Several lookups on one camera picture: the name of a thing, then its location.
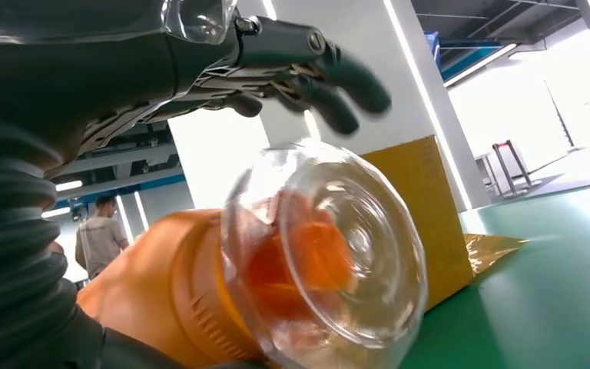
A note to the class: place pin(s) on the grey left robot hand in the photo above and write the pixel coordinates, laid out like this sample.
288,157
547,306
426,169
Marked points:
71,71

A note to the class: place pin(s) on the orange plastic bottle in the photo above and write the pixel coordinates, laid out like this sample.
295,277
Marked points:
173,285

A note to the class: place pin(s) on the ceiling light strip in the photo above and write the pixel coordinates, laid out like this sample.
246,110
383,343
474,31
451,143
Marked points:
480,63
56,212
69,186

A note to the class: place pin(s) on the person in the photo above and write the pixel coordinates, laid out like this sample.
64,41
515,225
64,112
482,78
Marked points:
99,239

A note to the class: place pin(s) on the yellow wrapped cardboard box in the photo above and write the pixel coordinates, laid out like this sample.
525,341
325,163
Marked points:
427,203

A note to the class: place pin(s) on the metal frame rack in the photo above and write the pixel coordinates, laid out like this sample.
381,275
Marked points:
514,168

